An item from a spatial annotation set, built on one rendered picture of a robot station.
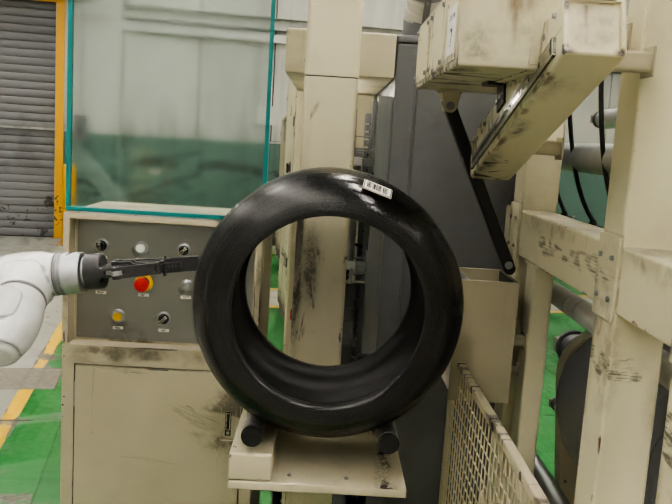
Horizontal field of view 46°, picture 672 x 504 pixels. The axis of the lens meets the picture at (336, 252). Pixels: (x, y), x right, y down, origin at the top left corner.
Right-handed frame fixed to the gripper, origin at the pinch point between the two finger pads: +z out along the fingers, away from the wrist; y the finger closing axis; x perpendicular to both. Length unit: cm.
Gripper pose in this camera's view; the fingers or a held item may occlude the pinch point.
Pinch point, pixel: (182, 264)
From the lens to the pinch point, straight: 169.0
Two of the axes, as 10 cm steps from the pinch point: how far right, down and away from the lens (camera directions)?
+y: -0.1, -1.4, 9.9
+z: 10.0, -0.8, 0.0
